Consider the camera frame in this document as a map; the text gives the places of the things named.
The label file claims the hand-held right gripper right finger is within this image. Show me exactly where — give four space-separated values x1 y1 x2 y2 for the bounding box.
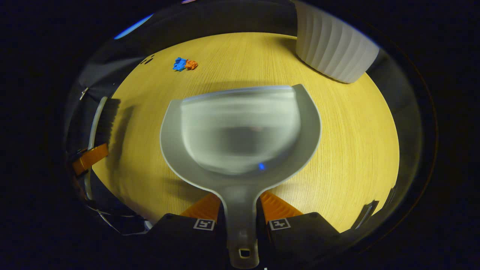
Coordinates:
256 191 340 270

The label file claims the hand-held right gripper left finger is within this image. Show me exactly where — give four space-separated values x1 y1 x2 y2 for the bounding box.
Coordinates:
148 193 229 270

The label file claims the small white broom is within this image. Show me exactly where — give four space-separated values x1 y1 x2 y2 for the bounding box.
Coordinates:
84 96 121 201

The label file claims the white plastic dustpan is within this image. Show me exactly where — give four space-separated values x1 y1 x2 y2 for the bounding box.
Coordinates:
160 84 322 269

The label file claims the white ribbed garbage bin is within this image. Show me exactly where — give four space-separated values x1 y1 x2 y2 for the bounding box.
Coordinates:
294 1 380 84

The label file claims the thin white cable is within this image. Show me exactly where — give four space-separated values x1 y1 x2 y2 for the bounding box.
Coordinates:
88 204 150 237

